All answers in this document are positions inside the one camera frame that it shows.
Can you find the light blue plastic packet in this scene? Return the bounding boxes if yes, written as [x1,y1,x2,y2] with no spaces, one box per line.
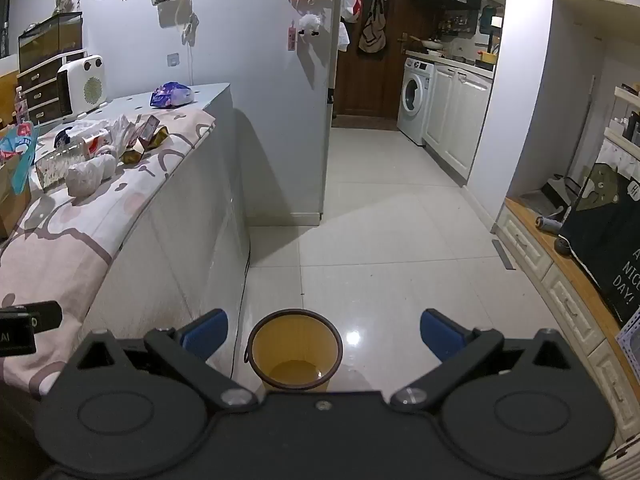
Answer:
[0,122,41,196]

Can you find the white washing machine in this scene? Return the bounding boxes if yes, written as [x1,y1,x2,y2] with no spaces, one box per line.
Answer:
[397,57,436,147]

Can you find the wooden top bench with drawers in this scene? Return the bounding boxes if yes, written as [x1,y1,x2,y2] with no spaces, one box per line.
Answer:
[492,195,640,461]

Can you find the purple snack bag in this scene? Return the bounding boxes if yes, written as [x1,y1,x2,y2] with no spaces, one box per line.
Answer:
[150,81,195,109]

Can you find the brown hanging bag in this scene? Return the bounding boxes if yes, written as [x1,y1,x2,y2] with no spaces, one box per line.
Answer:
[358,0,389,55]

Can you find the white counter cabinet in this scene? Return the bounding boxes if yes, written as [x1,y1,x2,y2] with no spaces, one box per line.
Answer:
[0,82,251,411]

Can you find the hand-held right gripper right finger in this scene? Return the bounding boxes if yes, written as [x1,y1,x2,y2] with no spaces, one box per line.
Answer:
[390,309,583,409]

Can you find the brown wooden door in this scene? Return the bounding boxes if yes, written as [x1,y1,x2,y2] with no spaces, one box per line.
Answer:
[332,0,417,119]

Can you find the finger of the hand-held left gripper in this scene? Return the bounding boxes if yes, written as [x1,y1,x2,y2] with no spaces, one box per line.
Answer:
[22,301,63,334]

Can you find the black power cable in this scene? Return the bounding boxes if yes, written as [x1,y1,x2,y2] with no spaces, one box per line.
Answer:
[230,252,251,381]

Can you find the clear white plastic wrapper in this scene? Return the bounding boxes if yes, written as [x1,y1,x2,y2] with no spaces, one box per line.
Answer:
[107,115,143,157]

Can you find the glass terrarium tank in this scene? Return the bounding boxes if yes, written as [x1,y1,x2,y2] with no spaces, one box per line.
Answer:
[18,11,84,73]

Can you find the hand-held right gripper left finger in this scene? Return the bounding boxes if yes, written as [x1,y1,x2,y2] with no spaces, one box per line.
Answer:
[60,309,260,409]

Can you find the white fan heater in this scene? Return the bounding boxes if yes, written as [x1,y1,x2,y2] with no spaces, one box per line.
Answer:
[56,55,109,119]

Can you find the pink printed table cloth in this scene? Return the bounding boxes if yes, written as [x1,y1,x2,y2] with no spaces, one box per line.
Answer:
[0,108,217,401]

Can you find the dark door mat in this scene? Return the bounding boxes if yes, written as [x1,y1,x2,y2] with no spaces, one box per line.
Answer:
[332,116,401,132]

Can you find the yellow bin with brown rim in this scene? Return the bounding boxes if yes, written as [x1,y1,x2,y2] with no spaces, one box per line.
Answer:
[244,310,344,394]

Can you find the brown cardboard box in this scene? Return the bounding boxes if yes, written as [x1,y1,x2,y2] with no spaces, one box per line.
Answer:
[0,160,33,239]

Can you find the patterned tissue box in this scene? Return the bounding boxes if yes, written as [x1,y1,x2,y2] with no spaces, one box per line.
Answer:
[35,147,85,192]

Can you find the white kitchen base cabinets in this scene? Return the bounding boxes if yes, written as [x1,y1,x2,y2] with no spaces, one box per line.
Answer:
[424,62,497,184]

